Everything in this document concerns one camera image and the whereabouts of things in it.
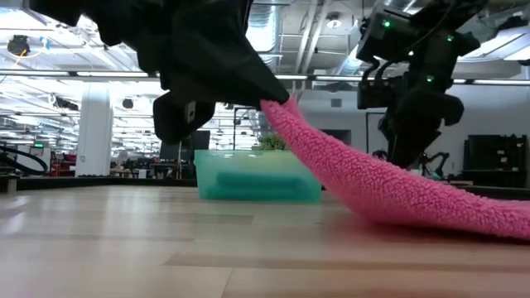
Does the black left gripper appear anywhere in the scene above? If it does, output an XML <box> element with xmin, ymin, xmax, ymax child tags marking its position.
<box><xmin>131</xmin><ymin>0</ymin><xmax>291</xmax><ymax>146</ymax></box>

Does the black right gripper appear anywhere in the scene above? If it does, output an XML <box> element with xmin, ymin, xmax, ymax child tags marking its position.
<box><xmin>386</xmin><ymin>88</ymin><xmax>465</xmax><ymax>170</ymax></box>

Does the pink microfiber towel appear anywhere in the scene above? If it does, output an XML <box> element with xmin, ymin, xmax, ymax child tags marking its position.
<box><xmin>259</xmin><ymin>98</ymin><xmax>530</xmax><ymax>242</ymax></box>

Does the blue microfiber towel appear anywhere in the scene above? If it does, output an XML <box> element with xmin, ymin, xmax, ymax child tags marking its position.
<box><xmin>214</xmin><ymin>171</ymin><xmax>306</xmax><ymax>192</ymax></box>

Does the black background monitor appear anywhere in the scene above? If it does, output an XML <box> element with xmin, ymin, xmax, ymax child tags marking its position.
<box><xmin>159</xmin><ymin>129</ymin><xmax>212</xmax><ymax>163</ymax></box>

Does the small green artificial plant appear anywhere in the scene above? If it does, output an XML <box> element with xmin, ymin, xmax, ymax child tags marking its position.
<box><xmin>251</xmin><ymin>132</ymin><xmax>289</xmax><ymax>152</ymax></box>

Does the black storage cabinet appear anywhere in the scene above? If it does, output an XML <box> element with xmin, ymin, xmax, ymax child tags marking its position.
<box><xmin>462</xmin><ymin>133</ymin><xmax>529</xmax><ymax>188</ymax></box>

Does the teal translucent plastic bin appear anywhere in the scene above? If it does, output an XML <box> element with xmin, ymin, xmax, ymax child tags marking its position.
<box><xmin>194</xmin><ymin>149</ymin><xmax>324</xmax><ymax>204</ymax></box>

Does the white building column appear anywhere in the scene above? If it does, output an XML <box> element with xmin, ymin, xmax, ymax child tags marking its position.
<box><xmin>75</xmin><ymin>79</ymin><xmax>115</xmax><ymax>178</ymax></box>

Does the black beam with light strips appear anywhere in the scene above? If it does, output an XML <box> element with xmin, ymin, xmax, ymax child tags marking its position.
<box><xmin>0</xmin><ymin>70</ymin><xmax>530</xmax><ymax>86</ymax></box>

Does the red tool cart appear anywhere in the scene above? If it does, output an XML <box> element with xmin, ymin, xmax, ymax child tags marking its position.
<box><xmin>50</xmin><ymin>152</ymin><xmax>78</xmax><ymax>178</ymax></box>

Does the black ceiling-mounted device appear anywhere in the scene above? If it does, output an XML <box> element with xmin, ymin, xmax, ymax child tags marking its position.
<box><xmin>7</xmin><ymin>34</ymin><xmax>31</xmax><ymax>57</ymax></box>

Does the black background rig frame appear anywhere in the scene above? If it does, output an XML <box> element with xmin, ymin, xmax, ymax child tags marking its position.
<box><xmin>225</xmin><ymin>104</ymin><xmax>267</xmax><ymax>151</ymax></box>
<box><xmin>364</xmin><ymin>110</ymin><xmax>388</xmax><ymax>156</ymax></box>

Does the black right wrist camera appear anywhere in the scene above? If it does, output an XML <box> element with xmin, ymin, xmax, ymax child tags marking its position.
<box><xmin>356</xmin><ymin>77</ymin><xmax>401</xmax><ymax>111</ymax></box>

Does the black curved hose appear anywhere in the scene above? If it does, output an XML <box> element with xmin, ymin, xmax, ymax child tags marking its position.
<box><xmin>0</xmin><ymin>144</ymin><xmax>46</xmax><ymax>175</ymax></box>

